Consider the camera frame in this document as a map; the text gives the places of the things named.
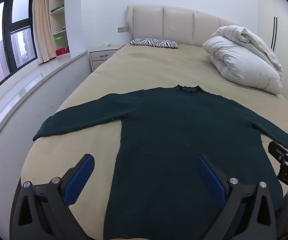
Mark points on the cream nightstand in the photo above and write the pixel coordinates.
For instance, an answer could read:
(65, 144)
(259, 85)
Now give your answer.
(104, 56)

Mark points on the white window sill ledge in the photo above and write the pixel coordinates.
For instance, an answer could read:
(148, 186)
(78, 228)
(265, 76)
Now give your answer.
(21, 85)

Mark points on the red box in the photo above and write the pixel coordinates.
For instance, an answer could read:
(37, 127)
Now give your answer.
(61, 51)

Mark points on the wall switch panel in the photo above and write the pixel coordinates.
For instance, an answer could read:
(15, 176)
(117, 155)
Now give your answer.
(123, 29)

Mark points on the bed with beige sheet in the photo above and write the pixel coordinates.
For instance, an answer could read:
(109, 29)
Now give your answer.
(146, 67)

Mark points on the white tissue pack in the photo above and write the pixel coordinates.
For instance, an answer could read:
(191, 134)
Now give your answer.
(107, 44)

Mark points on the white open shelf unit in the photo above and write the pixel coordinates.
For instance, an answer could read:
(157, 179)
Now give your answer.
(59, 17)

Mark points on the green plastic item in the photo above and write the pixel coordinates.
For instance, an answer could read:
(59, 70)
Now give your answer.
(58, 38)

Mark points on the cream padded headboard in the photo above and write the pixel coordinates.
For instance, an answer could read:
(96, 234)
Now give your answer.
(176, 25)

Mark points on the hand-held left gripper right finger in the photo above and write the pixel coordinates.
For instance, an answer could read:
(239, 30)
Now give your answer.
(209, 177)

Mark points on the folded white duvet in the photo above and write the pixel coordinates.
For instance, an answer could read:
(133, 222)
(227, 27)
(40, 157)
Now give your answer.
(244, 62)

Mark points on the dark green sweater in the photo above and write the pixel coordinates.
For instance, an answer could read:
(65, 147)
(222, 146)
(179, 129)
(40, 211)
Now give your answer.
(171, 142)

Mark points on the white wardrobe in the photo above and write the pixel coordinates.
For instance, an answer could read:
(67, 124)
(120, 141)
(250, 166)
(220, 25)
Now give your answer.
(284, 30)

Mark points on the black framed window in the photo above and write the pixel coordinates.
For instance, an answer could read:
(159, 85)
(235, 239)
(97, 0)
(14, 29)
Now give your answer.
(7, 42)

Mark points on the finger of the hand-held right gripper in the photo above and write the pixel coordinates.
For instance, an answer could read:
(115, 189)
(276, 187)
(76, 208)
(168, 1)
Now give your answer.
(277, 151)

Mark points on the zebra print pillow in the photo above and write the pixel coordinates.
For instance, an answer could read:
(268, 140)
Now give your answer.
(154, 42)

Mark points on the beige curtain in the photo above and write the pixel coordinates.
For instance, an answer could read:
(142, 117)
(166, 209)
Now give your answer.
(44, 25)

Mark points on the dark flat shelf item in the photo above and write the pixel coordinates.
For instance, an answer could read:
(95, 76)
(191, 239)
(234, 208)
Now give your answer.
(57, 8)

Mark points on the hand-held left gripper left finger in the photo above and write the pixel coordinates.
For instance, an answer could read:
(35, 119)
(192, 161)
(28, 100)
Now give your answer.
(80, 180)

